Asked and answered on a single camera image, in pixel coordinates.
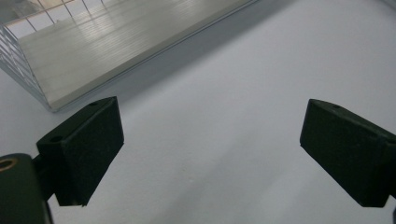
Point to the white table cover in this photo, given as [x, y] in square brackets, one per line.
[218, 130]

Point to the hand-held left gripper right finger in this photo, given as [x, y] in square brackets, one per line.
[345, 149]

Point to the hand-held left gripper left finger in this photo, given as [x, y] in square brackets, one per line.
[87, 152]

